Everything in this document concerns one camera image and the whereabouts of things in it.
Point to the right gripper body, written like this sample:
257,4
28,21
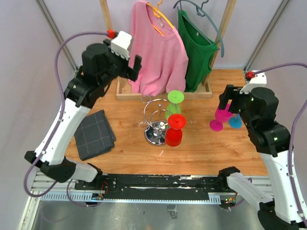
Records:
238,103

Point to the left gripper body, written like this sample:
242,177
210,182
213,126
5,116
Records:
119,66

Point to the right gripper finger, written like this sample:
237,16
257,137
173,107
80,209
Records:
232,90
223,101

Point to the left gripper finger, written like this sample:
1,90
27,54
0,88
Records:
132,74
137,63

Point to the pink wine glass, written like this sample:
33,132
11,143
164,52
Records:
221,116

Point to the blue wine glass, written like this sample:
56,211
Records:
235,121

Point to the red wine glass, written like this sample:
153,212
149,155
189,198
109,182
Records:
173,136

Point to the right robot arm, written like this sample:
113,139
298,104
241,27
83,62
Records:
285,209

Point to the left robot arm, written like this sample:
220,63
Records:
102,63

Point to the green wine glass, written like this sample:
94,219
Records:
175,97

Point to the chrome wine glass rack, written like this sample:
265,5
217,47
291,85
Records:
156,127

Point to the pink t-shirt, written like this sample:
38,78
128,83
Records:
164,59

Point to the green tank top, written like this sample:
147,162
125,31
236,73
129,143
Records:
200,52

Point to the orange clothes hanger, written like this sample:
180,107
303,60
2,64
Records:
159,15

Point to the dark grey checked cloth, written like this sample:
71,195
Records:
94,136

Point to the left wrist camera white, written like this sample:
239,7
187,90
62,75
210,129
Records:
121,43

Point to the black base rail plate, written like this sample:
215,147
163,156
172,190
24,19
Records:
153,185

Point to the grey slotted cable duct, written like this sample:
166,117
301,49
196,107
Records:
94,197

